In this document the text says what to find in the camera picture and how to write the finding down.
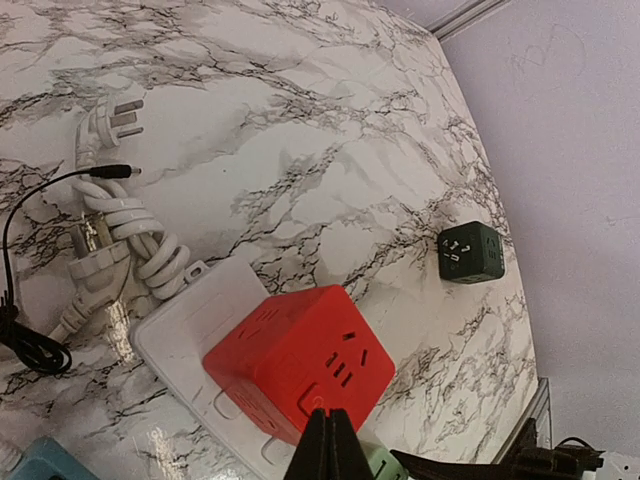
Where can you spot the teal power strip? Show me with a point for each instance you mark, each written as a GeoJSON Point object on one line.
{"type": "Point", "coordinates": [46, 459]}

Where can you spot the red cube socket adapter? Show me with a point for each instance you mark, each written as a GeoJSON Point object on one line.
{"type": "Point", "coordinates": [298, 352]}

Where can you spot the light green plug adapter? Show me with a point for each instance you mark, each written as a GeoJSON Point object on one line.
{"type": "Point", "coordinates": [383, 465]}

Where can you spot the white long power strip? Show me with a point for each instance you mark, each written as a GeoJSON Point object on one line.
{"type": "Point", "coordinates": [173, 340]}

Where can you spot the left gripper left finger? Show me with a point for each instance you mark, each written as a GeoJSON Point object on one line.
{"type": "Point", "coordinates": [310, 460]}

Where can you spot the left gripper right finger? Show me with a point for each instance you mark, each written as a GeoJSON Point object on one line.
{"type": "Point", "coordinates": [346, 459]}

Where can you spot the dark green cube adapter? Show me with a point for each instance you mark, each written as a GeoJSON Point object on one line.
{"type": "Point", "coordinates": [470, 253]}

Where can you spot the right aluminium frame post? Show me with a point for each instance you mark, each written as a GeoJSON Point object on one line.
{"type": "Point", "coordinates": [465, 16]}

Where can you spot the black power adapter with cable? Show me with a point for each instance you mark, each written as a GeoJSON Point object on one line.
{"type": "Point", "coordinates": [40, 242]}

